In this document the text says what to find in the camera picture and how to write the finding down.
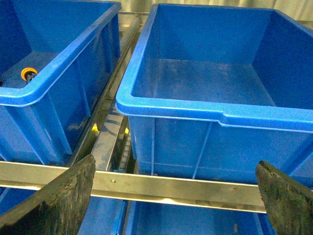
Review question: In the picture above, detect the blue plastic bin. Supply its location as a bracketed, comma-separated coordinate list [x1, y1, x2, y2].
[116, 4, 313, 187]
[0, 0, 121, 165]

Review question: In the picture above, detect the metal centre divider rail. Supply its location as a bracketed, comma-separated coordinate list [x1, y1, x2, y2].
[91, 13, 147, 171]

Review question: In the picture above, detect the lower left blue bin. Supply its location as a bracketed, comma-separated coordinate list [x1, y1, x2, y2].
[0, 188, 128, 235]

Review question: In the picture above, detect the left blue plastic bin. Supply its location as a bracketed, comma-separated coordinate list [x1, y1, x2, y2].
[0, 0, 121, 165]

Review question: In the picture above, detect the lower right blue bin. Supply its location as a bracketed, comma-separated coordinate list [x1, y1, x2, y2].
[124, 202, 276, 235]

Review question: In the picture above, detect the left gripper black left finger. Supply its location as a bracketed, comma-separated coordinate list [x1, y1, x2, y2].
[0, 155, 95, 235]

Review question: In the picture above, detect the yellow button near bin corner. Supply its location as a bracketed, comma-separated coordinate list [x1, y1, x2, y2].
[21, 67, 38, 84]

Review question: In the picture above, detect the right blue plastic bin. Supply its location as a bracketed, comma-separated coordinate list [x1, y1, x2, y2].
[116, 4, 313, 187]

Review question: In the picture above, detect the metal shelf front rail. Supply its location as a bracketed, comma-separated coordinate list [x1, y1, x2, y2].
[0, 159, 266, 213]

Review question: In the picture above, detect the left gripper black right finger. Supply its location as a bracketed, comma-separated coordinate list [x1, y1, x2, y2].
[255, 161, 313, 235]

